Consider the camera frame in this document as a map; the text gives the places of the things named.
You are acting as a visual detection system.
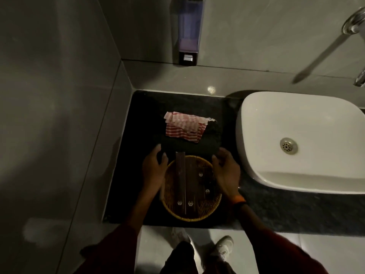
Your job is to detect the white shoe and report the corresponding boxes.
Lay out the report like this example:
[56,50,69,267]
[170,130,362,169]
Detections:
[171,227,191,246]
[210,235,234,264]

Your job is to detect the person's left forearm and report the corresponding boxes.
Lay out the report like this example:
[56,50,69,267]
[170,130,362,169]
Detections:
[107,189,160,251]

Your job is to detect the metal sink drain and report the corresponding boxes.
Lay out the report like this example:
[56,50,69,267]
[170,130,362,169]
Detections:
[280,137,299,155]

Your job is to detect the round wicker basket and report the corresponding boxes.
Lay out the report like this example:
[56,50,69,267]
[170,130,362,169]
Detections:
[160,155,223,223]

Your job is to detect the person's right forearm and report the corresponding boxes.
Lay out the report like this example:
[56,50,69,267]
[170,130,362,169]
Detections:
[232,200,290,256]

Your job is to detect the person's right hand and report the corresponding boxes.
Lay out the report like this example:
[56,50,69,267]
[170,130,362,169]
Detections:
[212,147,242,201]

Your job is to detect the black trousers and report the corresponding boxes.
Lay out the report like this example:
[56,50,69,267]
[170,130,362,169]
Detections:
[163,240,238,274]

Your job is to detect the dark brown sachet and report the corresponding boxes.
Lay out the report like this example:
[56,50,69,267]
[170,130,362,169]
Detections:
[197,165,214,201]

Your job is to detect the person's left hand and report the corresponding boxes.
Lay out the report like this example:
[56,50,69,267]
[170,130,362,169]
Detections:
[142,145,169,194]

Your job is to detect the red white striped cloth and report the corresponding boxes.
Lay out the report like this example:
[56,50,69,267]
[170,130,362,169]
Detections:
[164,111,217,144]

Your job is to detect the chrome faucet spout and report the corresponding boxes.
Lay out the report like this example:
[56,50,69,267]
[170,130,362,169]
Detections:
[293,7,365,85]

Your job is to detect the white sink basin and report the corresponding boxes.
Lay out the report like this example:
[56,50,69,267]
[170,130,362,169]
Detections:
[236,91,365,195]

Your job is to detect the white left shoe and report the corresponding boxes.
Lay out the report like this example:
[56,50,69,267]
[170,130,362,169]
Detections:
[171,227,191,246]

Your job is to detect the wall soap dispenser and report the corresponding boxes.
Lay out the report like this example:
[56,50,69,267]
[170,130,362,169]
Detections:
[171,0,205,66]

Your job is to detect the white right shoe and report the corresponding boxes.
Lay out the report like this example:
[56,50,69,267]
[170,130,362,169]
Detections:
[210,235,234,264]

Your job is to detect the chrome faucet handle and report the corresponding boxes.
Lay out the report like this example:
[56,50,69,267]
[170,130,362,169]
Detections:
[353,65,365,88]

